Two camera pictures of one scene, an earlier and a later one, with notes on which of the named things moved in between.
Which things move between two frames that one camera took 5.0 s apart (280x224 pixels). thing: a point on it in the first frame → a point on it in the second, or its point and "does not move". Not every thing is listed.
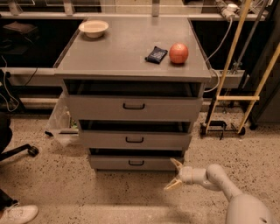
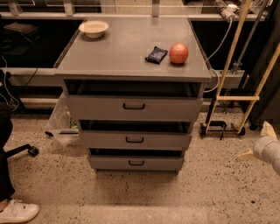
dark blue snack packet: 157,55 does not move
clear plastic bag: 61,124 does not move
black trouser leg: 6,200 → 6,190
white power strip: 229,10 does not move
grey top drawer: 130,100 does not move
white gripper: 185,174 → 262,149
